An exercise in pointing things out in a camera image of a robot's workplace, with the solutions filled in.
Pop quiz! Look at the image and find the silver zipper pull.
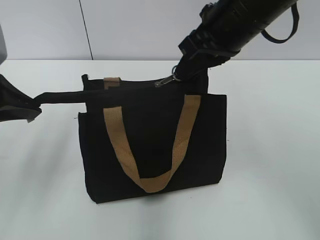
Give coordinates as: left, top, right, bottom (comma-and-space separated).
154, 74, 176, 88

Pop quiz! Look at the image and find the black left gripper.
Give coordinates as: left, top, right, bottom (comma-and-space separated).
0, 74, 88, 123

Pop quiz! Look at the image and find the tan front bag handle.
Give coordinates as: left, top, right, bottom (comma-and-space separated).
103, 95, 201, 193

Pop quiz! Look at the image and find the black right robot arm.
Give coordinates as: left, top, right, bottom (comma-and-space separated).
172, 0, 300, 81

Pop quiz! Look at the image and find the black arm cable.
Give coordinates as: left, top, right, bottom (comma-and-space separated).
261, 3, 300, 45

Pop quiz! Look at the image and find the black canvas tote bag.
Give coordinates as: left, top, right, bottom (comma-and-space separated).
78, 70, 227, 204

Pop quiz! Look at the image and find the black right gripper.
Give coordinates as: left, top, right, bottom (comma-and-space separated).
172, 27, 238, 82

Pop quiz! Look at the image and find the tan bag handle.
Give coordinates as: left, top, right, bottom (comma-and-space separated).
103, 77, 122, 90
103, 95, 201, 193

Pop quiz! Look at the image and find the tan rear bag handle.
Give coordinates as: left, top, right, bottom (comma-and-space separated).
103, 77, 122, 90

